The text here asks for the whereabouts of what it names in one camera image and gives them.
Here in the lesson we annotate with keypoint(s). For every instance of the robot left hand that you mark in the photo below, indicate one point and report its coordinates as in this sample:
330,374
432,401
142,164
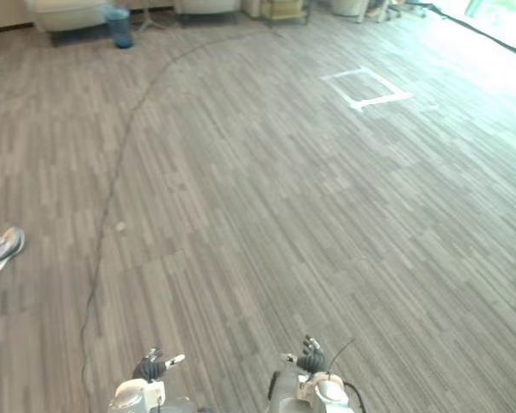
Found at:
151,368

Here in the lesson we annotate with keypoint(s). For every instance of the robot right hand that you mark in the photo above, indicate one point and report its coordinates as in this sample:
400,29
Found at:
313,359

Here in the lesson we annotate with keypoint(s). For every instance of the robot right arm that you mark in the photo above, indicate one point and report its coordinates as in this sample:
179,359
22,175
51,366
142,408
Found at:
316,392

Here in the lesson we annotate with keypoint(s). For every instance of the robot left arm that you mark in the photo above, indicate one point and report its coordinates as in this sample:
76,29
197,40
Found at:
133,396

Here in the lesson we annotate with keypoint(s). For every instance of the person's grey sports shoe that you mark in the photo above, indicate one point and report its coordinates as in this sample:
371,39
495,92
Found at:
2,250

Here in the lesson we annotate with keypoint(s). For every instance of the white tape floor square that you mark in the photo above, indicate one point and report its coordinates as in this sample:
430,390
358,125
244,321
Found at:
387,96

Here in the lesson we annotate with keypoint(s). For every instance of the blue waste bin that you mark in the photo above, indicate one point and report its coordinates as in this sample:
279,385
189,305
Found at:
120,26

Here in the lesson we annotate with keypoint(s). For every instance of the white tripod stand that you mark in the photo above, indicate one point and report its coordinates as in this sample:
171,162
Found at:
149,19

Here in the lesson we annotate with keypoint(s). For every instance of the white armchair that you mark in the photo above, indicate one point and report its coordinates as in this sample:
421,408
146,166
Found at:
69,15

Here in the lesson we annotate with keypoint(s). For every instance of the white sofa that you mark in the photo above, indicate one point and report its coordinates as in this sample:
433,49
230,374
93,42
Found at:
206,6

